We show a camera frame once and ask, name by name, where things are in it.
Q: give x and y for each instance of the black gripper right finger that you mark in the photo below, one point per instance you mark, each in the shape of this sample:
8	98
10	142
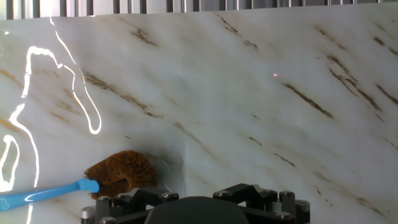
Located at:
264	202

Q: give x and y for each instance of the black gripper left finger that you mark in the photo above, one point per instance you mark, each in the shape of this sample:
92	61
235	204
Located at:
130	202

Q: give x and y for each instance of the marble pattern table mat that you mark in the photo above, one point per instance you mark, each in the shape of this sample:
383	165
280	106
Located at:
217	93

